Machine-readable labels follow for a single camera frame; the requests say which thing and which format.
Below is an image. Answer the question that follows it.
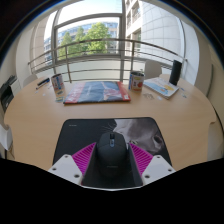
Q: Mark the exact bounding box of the black cylinder speaker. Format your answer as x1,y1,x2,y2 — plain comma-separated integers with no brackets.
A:
168,59,183,87

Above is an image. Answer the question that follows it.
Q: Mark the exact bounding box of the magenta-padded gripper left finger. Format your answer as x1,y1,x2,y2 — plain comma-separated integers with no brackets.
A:
47,141,98,187

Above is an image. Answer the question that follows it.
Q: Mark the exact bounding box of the red-edged magazine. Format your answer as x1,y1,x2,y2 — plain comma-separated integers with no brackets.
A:
62,80,132,105

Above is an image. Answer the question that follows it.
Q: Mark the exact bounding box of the white and blue booklet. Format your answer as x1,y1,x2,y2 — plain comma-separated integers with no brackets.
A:
143,76,180,100

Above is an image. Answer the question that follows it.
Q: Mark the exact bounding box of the dark blue stapler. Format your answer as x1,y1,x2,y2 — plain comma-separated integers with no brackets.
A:
35,77,51,90

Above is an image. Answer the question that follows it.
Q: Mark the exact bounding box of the metal balcony railing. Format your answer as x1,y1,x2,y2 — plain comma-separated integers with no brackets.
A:
27,38,188,84

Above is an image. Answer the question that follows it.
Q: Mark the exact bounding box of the black cat-print mouse pad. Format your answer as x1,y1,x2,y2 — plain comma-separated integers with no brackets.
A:
52,116,173,188

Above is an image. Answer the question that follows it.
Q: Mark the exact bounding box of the green tree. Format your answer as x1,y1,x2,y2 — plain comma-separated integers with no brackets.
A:
58,22,111,56

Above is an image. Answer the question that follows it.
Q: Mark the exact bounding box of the printed white cup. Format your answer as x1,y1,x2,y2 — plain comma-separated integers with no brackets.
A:
128,70,146,93
50,73,67,98

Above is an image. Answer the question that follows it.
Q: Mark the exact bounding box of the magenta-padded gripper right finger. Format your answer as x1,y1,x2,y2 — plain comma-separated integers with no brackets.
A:
128,142,177,187

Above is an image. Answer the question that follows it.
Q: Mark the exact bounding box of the black computer mouse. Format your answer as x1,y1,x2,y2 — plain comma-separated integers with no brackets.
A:
95,131,129,178

